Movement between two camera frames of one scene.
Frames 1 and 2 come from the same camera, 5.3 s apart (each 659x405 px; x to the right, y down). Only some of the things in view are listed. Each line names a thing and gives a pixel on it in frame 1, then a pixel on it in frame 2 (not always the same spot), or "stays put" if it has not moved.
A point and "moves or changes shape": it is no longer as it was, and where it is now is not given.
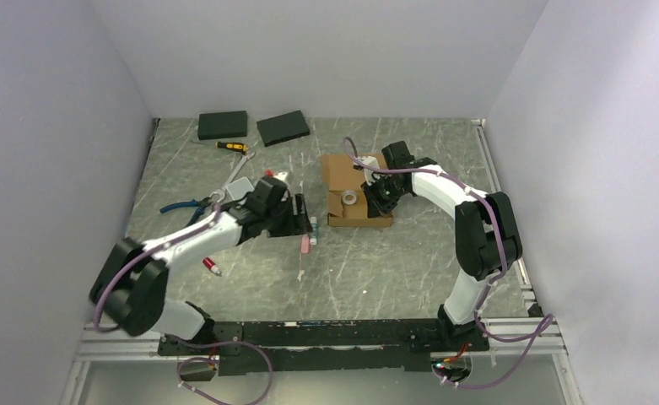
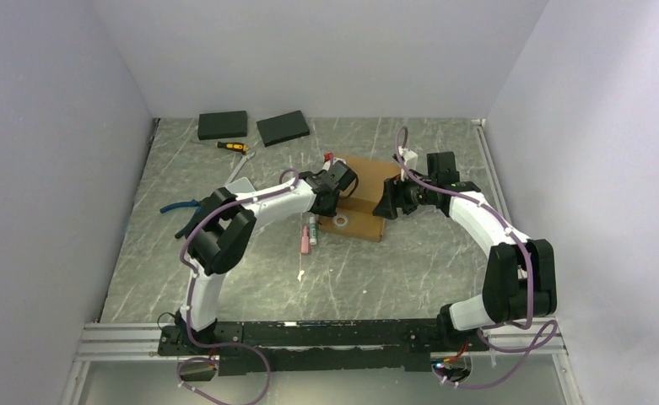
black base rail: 323,346 stays put
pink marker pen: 305,244 stays put
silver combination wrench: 223,191 stays put
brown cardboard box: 339,175 moves or changes shape
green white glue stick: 313,240 stays put
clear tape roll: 348,197 → 335,221
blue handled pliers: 200,204 stays put
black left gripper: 301,224 → 331,213
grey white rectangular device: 239,188 stays put
